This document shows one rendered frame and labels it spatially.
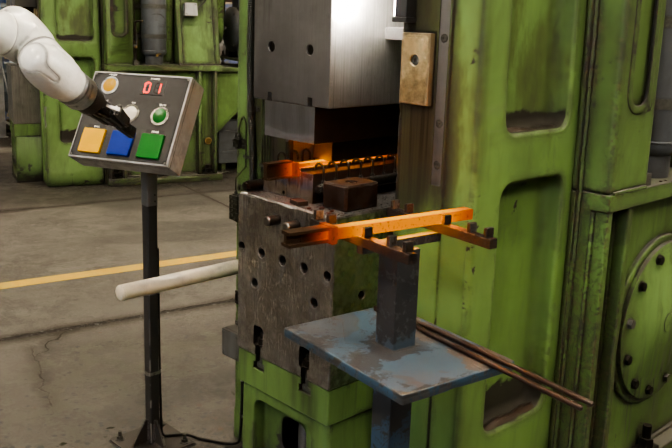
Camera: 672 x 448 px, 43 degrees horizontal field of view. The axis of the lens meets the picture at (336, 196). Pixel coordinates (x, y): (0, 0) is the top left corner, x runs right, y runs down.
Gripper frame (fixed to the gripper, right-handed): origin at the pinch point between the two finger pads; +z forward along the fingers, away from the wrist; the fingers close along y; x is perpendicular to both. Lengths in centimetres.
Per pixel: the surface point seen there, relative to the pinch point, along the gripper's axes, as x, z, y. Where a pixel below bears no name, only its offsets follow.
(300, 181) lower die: -6, 10, 49
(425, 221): -21, -18, 91
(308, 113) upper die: 9, 0, 51
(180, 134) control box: 5.4, 15.3, 7.1
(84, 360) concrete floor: -58, 113, -71
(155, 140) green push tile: 1.8, 12.4, 1.5
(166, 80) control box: 20.9, 13.1, -1.1
